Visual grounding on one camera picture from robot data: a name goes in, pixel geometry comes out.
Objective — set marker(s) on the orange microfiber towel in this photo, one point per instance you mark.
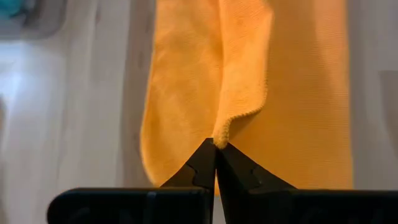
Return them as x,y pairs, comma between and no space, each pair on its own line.
295,93

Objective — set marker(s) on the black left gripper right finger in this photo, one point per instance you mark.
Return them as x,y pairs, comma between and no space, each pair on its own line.
264,202

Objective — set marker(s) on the teal microfiber towel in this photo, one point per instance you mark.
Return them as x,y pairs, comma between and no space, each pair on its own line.
9,6

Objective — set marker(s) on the clear plastic bin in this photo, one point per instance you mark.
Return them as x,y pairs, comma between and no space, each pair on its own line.
46,21

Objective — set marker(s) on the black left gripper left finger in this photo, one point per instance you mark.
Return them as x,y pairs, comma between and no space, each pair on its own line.
186,202

